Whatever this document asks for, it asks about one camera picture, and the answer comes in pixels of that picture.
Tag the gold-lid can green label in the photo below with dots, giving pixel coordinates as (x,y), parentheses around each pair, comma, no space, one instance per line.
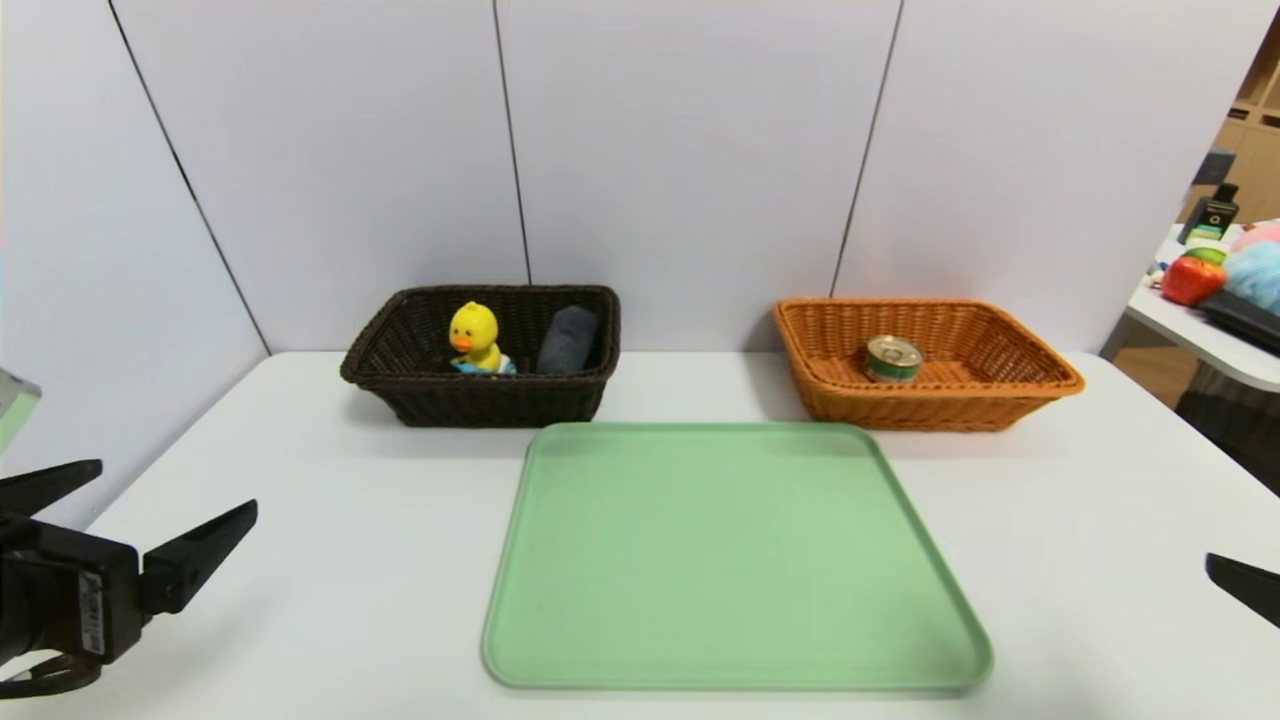
(893,360)

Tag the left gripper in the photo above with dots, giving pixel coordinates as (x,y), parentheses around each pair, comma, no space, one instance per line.
(88,605)

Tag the small green toy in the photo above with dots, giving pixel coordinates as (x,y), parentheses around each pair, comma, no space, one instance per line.
(1208,254)

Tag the flat black pad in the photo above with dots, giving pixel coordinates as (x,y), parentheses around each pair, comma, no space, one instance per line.
(1245,315)

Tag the dark grey box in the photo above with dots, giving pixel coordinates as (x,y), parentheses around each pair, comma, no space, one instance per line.
(1216,166)

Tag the white side table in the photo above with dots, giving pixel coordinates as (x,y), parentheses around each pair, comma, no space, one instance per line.
(1170,318)

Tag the black bottle with label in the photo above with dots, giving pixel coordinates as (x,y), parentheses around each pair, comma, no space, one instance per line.
(1213,215)

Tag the blue fluffy toy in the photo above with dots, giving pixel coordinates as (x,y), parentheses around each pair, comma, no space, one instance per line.
(1258,275)

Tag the red apple toy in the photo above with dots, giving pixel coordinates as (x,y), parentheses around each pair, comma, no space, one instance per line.
(1193,280)

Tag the pink plush toy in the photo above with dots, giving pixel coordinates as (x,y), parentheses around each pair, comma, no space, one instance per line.
(1262,235)

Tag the dark grey towel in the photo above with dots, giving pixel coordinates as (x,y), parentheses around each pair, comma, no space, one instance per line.
(568,340)

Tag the yellow duck toy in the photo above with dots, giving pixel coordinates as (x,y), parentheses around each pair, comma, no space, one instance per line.
(475,335)

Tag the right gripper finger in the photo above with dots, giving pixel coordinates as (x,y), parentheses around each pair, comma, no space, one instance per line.
(1250,590)

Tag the wooden shelf unit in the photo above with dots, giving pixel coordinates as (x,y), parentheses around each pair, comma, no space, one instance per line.
(1262,130)

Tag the light green plastic tray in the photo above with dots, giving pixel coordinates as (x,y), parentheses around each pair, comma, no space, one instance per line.
(730,560)

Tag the orange wicker basket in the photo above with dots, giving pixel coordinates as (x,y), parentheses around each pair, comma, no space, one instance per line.
(960,405)

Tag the dark brown wicker basket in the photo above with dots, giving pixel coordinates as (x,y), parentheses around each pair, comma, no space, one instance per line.
(490,400)

